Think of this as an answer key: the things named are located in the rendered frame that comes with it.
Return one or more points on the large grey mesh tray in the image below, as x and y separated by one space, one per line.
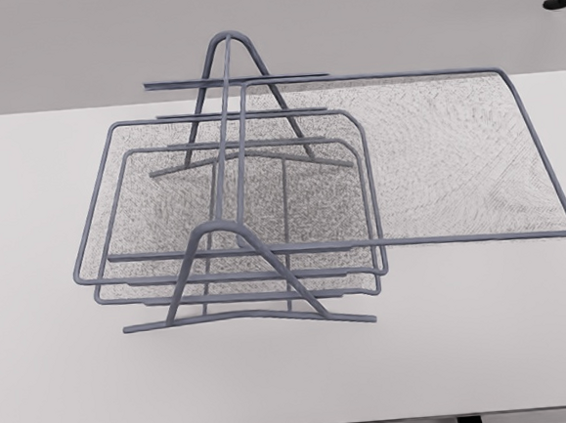
455 159

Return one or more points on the medium grey mesh tray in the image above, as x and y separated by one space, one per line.
100 226

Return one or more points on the small grey mesh tray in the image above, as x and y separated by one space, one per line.
123 292

